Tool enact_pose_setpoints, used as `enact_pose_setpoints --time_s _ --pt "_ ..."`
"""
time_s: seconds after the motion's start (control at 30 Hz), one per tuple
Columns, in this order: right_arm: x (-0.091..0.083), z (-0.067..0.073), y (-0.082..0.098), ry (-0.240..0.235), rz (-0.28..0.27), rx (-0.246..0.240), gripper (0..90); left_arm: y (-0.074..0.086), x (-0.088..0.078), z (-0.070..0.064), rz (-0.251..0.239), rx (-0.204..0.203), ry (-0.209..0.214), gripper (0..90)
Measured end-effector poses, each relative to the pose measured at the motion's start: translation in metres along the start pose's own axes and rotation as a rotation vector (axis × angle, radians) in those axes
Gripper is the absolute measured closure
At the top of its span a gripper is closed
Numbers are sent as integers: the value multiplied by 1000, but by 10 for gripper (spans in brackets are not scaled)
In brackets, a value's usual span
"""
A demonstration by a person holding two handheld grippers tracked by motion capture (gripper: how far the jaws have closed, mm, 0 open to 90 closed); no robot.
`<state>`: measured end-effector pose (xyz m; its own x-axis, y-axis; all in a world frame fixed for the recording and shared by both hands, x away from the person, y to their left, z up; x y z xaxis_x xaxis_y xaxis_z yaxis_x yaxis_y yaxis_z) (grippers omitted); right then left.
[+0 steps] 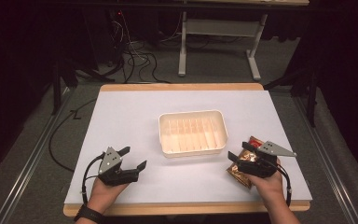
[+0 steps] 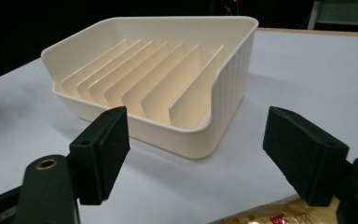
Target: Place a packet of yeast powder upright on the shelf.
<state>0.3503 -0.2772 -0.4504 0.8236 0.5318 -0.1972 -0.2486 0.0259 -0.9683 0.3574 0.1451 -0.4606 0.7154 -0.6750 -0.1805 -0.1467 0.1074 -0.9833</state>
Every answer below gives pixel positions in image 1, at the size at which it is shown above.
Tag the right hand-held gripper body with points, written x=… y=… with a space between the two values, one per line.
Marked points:
x=265 y=160

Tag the white plastic basket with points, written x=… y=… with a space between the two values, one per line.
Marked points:
x=192 y=133

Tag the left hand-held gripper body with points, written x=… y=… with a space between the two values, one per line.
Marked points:
x=112 y=169

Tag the golden brown snack packet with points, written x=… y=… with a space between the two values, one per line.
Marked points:
x=244 y=166

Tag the black metal stand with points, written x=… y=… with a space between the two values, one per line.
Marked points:
x=304 y=90
x=60 y=81

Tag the grey metal desk frame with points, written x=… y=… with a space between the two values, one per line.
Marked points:
x=220 y=46

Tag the person's left hand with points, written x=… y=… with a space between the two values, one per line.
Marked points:
x=105 y=194

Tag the black wristwatch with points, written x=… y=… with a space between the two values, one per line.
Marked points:
x=88 y=214

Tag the person's right hand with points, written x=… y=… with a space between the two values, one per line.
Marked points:
x=268 y=186

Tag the white paper table cover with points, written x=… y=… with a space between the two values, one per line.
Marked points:
x=167 y=174

